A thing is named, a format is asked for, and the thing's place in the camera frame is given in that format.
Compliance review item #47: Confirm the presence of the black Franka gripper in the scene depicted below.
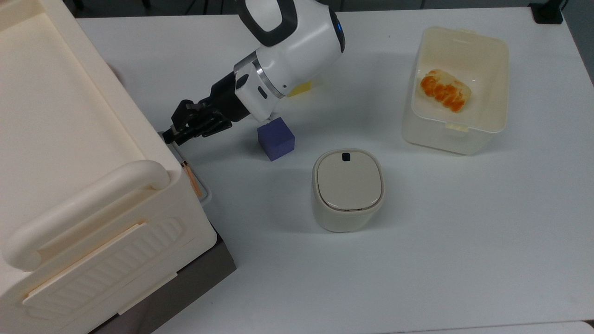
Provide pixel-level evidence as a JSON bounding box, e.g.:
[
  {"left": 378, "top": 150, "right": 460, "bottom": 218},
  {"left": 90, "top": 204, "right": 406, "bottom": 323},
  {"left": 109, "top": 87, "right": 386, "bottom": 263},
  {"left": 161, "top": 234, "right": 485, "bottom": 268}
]
[{"left": 162, "top": 74, "right": 254, "bottom": 145}]

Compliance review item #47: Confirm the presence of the brown wooden drawer white handle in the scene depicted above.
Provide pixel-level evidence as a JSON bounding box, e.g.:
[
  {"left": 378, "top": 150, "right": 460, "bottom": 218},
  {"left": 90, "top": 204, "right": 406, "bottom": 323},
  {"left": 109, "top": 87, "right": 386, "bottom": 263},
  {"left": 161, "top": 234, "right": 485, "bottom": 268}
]
[{"left": 158, "top": 131, "right": 213, "bottom": 207}]

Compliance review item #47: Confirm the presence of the cream open plastic container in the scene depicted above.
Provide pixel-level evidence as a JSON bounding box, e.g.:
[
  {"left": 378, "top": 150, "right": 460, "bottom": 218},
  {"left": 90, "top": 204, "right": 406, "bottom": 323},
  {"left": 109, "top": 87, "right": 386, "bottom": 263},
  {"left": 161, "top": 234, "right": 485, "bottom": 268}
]
[{"left": 401, "top": 26, "right": 510, "bottom": 156}]

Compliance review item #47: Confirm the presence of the orange striped sticker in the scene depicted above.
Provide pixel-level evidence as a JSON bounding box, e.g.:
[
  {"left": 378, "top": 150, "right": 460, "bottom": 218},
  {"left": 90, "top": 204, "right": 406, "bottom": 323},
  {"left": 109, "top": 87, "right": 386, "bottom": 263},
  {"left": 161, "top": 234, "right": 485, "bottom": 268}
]
[{"left": 181, "top": 160, "right": 203, "bottom": 198}]

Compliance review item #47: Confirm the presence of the purple foam cube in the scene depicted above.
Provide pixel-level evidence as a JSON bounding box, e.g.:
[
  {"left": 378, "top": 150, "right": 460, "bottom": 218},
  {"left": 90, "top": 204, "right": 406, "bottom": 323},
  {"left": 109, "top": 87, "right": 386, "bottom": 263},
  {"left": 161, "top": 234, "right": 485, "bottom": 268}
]
[{"left": 257, "top": 116, "right": 296, "bottom": 162}]

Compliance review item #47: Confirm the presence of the cream plastic storage cabinet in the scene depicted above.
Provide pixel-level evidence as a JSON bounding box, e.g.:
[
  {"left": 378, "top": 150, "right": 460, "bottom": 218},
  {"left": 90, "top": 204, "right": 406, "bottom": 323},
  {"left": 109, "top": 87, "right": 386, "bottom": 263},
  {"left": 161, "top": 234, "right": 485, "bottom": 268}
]
[{"left": 0, "top": 0, "right": 218, "bottom": 334}]

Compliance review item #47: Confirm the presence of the yellow foam cube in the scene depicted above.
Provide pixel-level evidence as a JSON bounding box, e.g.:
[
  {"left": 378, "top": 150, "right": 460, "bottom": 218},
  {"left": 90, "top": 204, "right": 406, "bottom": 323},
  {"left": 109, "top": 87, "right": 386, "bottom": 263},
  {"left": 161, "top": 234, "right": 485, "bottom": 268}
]
[{"left": 287, "top": 80, "right": 313, "bottom": 97}]

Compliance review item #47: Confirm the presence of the cream lidded bin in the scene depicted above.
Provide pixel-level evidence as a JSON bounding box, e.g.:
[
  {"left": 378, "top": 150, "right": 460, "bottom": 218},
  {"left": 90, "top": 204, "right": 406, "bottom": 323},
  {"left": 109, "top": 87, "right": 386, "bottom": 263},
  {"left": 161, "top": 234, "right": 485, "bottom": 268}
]
[{"left": 311, "top": 148, "right": 386, "bottom": 233}]

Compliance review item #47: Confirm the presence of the orange glazed bread toy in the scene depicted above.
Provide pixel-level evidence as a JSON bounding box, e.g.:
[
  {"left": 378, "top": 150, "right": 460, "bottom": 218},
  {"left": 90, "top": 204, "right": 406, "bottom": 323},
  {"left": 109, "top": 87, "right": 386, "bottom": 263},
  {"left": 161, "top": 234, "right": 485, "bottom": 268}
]
[{"left": 420, "top": 69, "right": 472, "bottom": 113}]

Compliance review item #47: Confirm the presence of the black table clamp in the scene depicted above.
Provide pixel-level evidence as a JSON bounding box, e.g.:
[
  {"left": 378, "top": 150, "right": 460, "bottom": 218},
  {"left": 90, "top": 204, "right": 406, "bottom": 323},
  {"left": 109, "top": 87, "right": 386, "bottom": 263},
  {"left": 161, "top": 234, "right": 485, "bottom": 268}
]
[{"left": 529, "top": 0, "right": 564, "bottom": 25}]

